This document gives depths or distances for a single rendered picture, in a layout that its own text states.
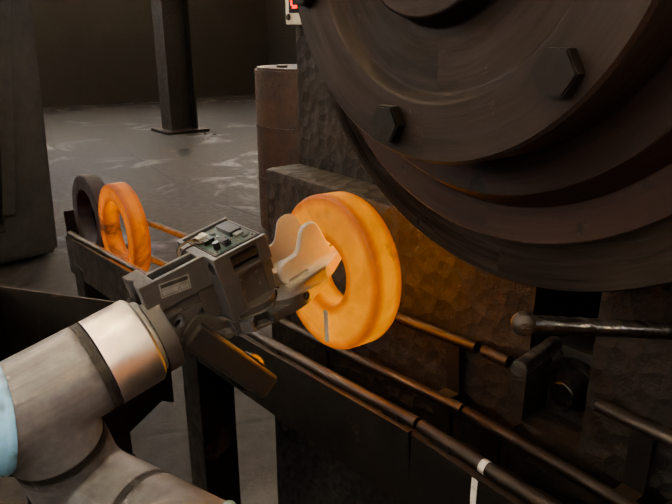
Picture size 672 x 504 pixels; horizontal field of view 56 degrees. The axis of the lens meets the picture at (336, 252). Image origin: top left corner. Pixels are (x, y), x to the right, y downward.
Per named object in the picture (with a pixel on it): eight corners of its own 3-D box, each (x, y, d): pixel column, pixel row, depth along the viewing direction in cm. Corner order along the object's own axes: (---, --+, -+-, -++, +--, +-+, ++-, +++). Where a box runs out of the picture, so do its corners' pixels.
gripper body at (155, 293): (274, 230, 53) (145, 299, 48) (298, 314, 57) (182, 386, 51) (230, 213, 59) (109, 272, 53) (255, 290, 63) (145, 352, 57)
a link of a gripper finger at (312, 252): (354, 204, 59) (274, 247, 55) (366, 258, 62) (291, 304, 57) (334, 198, 61) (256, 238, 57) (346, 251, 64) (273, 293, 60)
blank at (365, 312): (302, 186, 69) (276, 189, 67) (401, 198, 57) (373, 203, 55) (309, 321, 73) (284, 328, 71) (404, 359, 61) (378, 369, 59)
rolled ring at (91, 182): (92, 177, 126) (109, 175, 128) (66, 173, 140) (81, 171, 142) (107, 266, 130) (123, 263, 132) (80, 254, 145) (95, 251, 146)
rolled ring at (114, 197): (123, 296, 125) (139, 292, 127) (141, 249, 111) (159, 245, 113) (92, 219, 130) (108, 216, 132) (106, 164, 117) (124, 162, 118)
